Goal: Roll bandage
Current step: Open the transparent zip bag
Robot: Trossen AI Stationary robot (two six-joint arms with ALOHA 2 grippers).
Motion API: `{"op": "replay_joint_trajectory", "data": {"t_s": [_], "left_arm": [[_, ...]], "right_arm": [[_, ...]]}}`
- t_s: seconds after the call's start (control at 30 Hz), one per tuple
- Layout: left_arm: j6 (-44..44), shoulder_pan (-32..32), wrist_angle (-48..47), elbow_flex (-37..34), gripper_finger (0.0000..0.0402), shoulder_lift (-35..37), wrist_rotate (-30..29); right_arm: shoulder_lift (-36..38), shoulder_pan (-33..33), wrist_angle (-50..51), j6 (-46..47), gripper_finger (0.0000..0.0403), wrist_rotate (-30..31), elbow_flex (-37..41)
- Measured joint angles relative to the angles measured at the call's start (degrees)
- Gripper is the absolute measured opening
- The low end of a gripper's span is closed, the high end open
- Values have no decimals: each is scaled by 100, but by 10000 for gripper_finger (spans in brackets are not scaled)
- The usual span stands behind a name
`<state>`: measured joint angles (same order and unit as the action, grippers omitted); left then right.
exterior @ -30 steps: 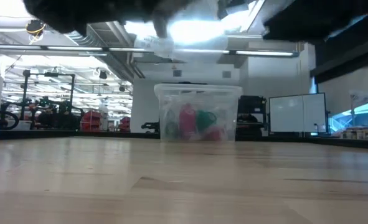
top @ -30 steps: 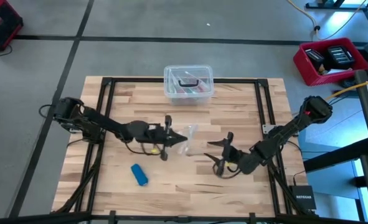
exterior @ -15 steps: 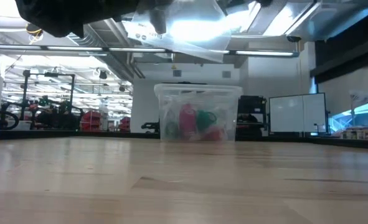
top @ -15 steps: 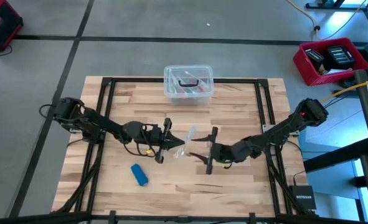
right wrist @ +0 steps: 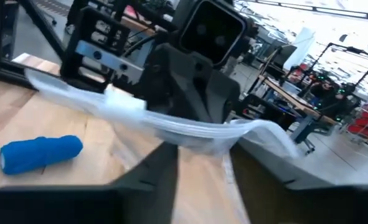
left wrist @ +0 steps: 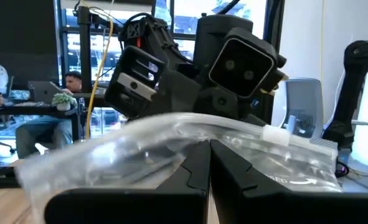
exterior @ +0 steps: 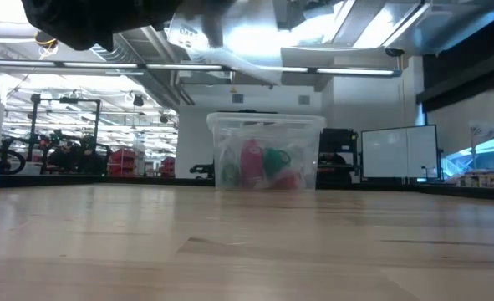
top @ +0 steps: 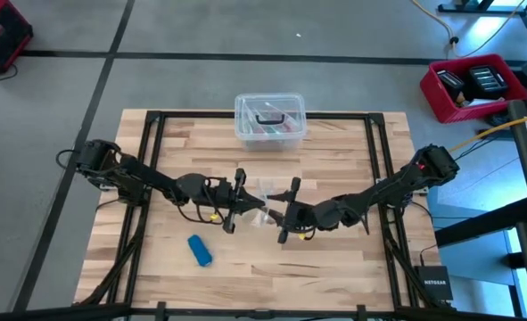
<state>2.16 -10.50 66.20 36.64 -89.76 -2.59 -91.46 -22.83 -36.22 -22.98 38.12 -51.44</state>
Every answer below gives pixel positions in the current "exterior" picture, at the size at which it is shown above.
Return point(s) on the black yellow ceiling reel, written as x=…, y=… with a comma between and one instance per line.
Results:
x=46, y=42

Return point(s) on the black background robot stand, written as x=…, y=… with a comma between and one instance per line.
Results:
x=79, y=154

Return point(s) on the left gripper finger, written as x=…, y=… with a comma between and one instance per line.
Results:
x=214, y=29

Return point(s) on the clear plastic storage box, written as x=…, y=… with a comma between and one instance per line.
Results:
x=267, y=125

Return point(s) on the black ceiling dome camera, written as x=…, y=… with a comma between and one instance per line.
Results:
x=395, y=52

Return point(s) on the red-orange small item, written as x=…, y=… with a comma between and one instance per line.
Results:
x=286, y=182

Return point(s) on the red bottle-shaped item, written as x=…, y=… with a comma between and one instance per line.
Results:
x=251, y=163

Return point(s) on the green looped item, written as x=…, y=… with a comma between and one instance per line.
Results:
x=276, y=161

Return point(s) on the red storage shelf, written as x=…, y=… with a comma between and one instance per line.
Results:
x=123, y=163
x=168, y=166

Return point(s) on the black shelf cart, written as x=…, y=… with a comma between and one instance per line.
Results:
x=338, y=144

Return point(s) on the black hanging spotlight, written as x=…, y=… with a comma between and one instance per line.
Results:
x=138, y=100

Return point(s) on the long ceiling light bar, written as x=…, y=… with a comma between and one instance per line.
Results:
x=104, y=65

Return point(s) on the white whiteboard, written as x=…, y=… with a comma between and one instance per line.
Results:
x=397, y=150

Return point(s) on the dark green round roll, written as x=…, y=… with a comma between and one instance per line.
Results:
x=230, y=175

